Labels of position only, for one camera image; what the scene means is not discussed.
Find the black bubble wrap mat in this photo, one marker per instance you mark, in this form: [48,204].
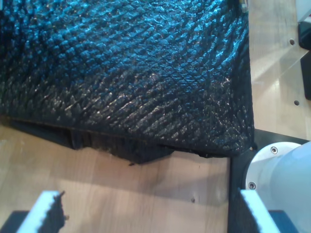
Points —
[121,72]

